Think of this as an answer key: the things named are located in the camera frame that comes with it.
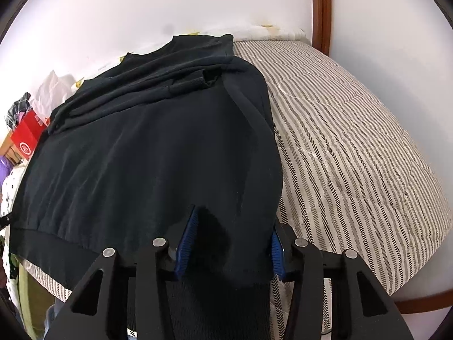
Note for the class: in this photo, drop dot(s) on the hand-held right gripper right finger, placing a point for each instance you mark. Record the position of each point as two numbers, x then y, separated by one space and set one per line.
276 251

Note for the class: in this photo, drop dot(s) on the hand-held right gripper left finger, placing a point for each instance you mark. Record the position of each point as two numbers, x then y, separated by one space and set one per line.
185 241

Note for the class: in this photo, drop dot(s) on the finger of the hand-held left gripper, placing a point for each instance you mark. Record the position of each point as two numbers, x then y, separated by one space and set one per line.
4 220

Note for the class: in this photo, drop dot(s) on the black sweatshirt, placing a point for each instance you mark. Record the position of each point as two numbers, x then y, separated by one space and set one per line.
141 148

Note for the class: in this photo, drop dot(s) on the white floral quilt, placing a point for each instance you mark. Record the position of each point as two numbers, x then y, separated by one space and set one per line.
10 191

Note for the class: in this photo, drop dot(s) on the purple cloth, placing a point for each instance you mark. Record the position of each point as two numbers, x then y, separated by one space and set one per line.
5 173

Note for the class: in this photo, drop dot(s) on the wooden headboard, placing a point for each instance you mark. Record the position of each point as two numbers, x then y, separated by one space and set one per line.
7 148

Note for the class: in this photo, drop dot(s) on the green bed sheet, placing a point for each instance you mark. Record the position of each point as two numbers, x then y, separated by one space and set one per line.
32 297

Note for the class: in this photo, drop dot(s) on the red paper bag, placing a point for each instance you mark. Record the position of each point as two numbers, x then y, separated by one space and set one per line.
26 138

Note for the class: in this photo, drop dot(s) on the grey plaid cloth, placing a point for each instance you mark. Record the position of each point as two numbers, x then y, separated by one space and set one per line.
16 113

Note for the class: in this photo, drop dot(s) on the striped quilted mat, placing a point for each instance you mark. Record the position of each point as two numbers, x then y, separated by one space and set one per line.
354 148

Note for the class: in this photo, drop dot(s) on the white plastic shopping bag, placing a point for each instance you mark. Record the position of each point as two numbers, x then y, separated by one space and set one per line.
53 88

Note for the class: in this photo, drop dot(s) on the brown wooden baseboard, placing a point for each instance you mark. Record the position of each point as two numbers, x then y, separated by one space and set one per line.
424 302

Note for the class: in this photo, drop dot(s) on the brown wooden door frame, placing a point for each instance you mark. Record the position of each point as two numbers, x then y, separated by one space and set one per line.
320 7

